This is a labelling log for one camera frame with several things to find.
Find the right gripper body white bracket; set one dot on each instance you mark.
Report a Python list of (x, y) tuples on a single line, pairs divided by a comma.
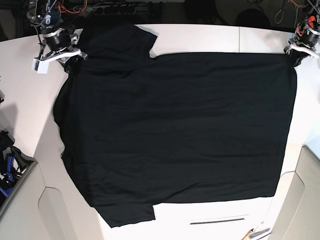
[(61, 43)]

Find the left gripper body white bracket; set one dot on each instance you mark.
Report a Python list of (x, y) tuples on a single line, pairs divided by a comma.
[(304, 42)]

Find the black T-shirt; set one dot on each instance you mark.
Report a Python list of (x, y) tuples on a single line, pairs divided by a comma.
[(179, 128)]

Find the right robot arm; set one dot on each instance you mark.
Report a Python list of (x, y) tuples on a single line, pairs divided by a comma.
[(49, 14)]

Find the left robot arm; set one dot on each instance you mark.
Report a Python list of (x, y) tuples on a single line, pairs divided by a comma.
[(301, 17)]

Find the black power strip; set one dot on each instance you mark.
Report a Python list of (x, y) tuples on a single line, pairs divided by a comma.
[(110, 10)]

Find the blue and black bag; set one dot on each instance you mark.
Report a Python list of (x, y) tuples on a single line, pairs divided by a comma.
[(13, 163)]

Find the grey pen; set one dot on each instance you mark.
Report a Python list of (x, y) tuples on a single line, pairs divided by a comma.
[(258, 233)]

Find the yellow pencil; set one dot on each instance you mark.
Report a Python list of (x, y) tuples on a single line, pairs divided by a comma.
[(248, 234)]

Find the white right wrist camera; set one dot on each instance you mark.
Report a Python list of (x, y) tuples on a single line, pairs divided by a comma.
[(40, 66)]

